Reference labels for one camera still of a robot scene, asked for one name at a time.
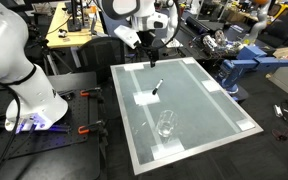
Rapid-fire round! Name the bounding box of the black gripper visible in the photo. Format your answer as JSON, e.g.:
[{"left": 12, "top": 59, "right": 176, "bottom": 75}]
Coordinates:
[{"left": 139, "top": 30, "right": 158, "bottom": 69}]

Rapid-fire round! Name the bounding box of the black and white marker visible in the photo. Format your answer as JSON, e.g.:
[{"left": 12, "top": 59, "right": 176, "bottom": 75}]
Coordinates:
[{"left": 151, "top": 78, "right": 165, "bottom": 96}]

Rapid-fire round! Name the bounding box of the clear drinking glass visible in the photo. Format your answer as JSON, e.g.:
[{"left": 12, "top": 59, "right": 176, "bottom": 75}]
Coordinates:
[{"left": 156, "top": 109, "right": 179, "bottom": 138}]

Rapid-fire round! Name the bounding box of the white tape patch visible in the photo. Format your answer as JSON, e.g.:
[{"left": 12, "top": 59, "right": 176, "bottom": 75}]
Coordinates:
[
  {"left": 235, "top": 119, "right": 256, "bottom": 132},
  {"left": 200, "top": 79, "right": 222, "bottom": 93},
  {"left": 123, "top": 62, "right": 145, "bottom": 72},
  {"left": 150, "top": 138, "right": 186, "bottom": 161},
  {"left": 181, "top": 57, "right": 196, "bottom": 65},
  {"left": 132, "top": 89, "right": 161, "bottom": 107}
]

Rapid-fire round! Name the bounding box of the white paper sheet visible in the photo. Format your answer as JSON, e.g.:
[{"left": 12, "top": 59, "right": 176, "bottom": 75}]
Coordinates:
[{"left": 164, "top": 37, "right": 183, "bottom": 49}]

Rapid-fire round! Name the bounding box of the black workbench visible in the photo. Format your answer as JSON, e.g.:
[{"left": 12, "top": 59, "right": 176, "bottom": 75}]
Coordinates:
[{"left": 175, "top": 14, "right": 248, "bottom": 63}]

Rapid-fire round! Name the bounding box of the black office chair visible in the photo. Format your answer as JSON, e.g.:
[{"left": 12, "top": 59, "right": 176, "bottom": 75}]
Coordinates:
[
  {"left": 75, "top": 35, "right": 127, "bottom": 84},
  {"left": 267, "top": 8, "right": 288, "bottom": 46}
]

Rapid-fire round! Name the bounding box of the black cylinder object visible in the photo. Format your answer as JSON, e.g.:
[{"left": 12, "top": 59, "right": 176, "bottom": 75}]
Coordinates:
[{"left": 184, "top": 15, "right": 216, "bottom": 35}]

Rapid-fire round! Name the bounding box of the metal motor device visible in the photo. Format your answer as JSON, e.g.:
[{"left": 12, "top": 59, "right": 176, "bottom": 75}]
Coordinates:
[{"left": 201, "top": 29, "right": 230, "bottom": 51}]

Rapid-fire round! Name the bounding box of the white tape stripe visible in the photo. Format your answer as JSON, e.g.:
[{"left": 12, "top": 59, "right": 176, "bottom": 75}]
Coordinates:
[{"left": 178, "top": 60, "right": 242, "bottom": 133}]

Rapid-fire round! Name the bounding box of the black desk stand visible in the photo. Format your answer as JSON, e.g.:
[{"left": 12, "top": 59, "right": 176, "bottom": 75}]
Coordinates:
[{"left": 66, "top": 0, "right": 87, "bottom": 33}]

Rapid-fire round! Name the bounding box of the light wooden desk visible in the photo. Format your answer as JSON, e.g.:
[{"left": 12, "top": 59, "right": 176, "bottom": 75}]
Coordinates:
[{"left": 45, "top": 1, "right": 107, "bottom": 49}]

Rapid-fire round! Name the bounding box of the small black white gadget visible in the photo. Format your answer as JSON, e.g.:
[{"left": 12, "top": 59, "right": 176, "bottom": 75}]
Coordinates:
[{"left": 57, "top": 28, "right": 69, "bottom": 39}]

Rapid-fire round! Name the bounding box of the black tripod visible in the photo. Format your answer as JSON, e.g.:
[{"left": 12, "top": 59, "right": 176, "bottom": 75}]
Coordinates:
[{"left": 30, "top": 31, "right": 73, "bottom": 76}]

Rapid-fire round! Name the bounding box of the brown cardboard box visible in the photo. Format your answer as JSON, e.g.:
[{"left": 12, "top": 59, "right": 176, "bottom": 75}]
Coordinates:
[{"left": 272, "top": 45, "right": 288, "bottom": 60}]

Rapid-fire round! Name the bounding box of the white power adapter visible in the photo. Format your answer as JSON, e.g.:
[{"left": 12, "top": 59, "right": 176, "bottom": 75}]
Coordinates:
[{"left": 273, "top": 104, "right": 284, "bottom": 118}]

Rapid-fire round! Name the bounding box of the black perforated breadboard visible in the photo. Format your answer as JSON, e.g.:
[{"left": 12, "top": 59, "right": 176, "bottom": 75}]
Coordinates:
[{"left": 0, "top": 88, "right": 100, "bottom": 166}]

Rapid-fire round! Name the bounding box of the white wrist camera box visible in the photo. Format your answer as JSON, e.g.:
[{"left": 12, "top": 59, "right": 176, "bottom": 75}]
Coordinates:
[{"left": 113, "top": 24, "right": 142, "bottom": 50}]

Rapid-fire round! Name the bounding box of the orange-handled black clamp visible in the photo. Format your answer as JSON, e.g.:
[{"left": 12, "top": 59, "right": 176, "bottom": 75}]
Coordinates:
[
  {"left": 79, "top": 87, "right": 106, "bottom": 104},
  {"left": 77, "top": 119, "right": 109, "bottom": 138}
]

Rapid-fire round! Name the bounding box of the thick black base cable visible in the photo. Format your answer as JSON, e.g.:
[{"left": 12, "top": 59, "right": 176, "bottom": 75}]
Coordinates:
[{"left": 0, "top": 80, "right": 22, "bottom": 180}]

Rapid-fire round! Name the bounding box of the red and black floor cable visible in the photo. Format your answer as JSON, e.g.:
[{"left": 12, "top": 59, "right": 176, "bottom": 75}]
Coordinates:
[{"left": 271, "top": 128, "right": 288, "bottom": 142}]

